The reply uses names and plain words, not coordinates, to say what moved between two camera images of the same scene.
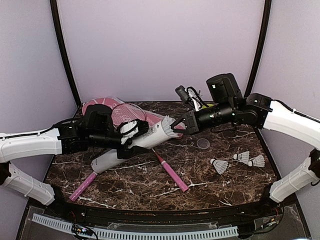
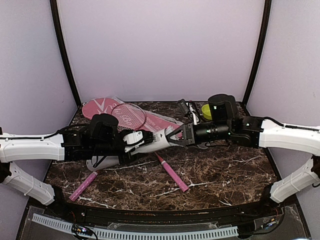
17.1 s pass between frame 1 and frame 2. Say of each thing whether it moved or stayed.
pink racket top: stayed
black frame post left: stayed
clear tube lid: stayed
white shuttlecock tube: moved
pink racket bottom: stayed
